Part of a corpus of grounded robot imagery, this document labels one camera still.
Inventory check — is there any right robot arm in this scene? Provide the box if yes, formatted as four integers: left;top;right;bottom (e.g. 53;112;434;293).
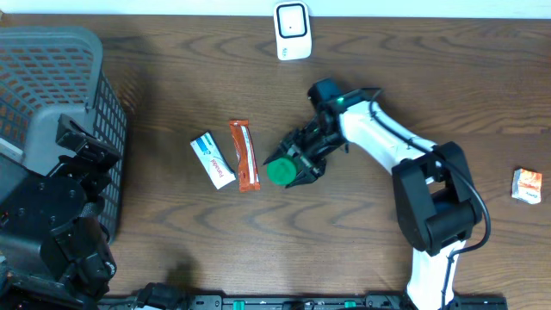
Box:
264;78;492;309

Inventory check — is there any green lid white jar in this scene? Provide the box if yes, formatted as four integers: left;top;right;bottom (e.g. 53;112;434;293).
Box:
267;156;297;186

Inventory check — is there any orange snack bar wrapper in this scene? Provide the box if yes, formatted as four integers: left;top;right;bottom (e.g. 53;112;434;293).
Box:
229;120;261;193

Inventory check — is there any orange white snack packet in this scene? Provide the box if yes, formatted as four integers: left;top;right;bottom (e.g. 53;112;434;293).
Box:
511;168;542;205

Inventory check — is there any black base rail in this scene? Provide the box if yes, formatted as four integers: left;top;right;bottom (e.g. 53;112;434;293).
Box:
96;282;509;310

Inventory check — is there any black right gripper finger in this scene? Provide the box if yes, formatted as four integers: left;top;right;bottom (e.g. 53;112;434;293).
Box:
285;161;326;189
263;139;296;165

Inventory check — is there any grey plastic basket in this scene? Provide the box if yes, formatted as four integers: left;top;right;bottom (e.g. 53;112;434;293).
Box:
0;26;128;245

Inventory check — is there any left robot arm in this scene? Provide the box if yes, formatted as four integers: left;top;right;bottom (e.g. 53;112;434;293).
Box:
1;115;121;309

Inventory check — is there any white barcode scanner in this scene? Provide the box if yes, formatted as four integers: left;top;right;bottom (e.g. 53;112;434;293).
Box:
273;1;313;61

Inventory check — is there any white Panadol medicine box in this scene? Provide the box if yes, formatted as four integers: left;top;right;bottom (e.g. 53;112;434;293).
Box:
190;132;236;189

